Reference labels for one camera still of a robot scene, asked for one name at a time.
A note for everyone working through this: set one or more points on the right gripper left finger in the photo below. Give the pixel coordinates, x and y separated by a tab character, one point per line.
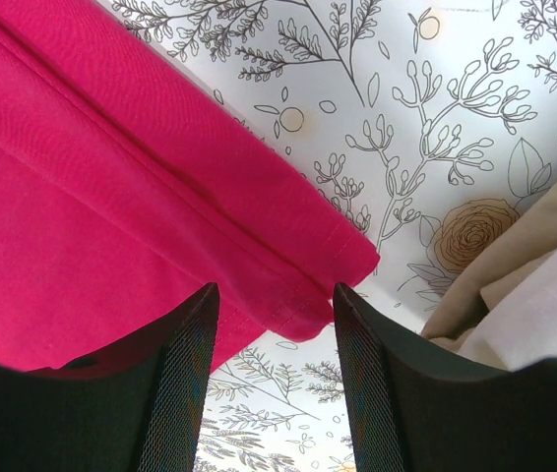
133	405

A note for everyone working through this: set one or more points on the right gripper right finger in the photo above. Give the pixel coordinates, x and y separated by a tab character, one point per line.
415	406

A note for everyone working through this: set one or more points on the magenta t shirt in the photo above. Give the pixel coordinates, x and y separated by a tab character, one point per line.
124	189

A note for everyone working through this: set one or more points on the white printed folded t shirt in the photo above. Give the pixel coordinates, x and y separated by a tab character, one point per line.
522	329

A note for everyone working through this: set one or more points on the beige folded t shirt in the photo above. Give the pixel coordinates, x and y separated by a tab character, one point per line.
495	273

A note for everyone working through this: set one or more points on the floral patterned table mat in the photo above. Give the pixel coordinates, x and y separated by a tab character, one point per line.
430	125

